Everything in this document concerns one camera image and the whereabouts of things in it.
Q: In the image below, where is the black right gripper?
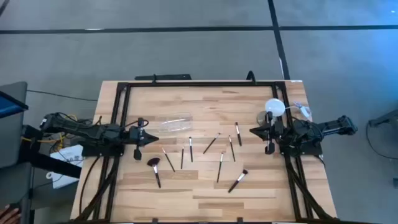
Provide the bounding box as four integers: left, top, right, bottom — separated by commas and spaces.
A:
249, 119, 285, 142

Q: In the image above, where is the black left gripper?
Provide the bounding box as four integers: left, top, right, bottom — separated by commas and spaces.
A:
129, 117, 160, 147

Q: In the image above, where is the medium black makeup brush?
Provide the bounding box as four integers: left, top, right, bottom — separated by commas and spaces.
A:
234, 121, 243, 147

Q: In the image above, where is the black fan makeup brush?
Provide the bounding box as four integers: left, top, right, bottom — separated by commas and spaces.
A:
146, 157, 162, 189

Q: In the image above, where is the black powder makeup brush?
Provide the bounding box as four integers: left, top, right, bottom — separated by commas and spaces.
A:
228, 169, 249, 194

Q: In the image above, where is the white mushroom table lamp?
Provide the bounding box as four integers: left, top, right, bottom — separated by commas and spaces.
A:
256, 98, 286, 128

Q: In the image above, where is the clear plastic organizer container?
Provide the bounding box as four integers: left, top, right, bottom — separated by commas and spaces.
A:
160, 113, 193, 133

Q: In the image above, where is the black bar device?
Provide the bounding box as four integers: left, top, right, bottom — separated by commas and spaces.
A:
134, 73, 193, 82

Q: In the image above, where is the white paper sheet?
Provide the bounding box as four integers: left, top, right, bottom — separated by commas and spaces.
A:
46, 144, 85, 190

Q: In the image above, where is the black desk beam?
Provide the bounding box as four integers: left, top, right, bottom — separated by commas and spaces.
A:
18, 124, 82, 180

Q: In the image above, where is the grey stand leg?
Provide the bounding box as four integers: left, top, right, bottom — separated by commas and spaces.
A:
368, 108, 398, 128

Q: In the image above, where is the grey cabinet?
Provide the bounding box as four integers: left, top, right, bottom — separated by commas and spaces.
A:
0, 81, 29, 169

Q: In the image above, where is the grey chair seat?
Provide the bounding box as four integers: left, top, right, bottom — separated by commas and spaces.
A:
0, 162, 32, 206

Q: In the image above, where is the flat screen monitor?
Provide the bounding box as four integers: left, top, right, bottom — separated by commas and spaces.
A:
0, 90, 29, 119

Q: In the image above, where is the person's hand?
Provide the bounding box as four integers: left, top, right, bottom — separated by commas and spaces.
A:
0, 204, 22, 224

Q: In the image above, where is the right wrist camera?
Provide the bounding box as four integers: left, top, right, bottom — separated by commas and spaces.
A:
264, 141, 276, 156

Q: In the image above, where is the white lamp cable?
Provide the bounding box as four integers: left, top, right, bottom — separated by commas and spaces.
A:
284, 100, 312, 121

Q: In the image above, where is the black aluminium table frame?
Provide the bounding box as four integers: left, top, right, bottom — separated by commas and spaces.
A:
76, 81, 340, 223

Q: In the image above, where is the thick black cable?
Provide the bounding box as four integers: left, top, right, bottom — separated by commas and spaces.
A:
78, 155, 103, 217

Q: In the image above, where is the yellow cable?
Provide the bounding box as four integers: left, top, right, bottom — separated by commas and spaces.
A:
21, 114, 78, 150

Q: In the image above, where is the black curved floor cable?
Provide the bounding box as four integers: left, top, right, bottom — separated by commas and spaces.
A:
365, 121, 398, 161

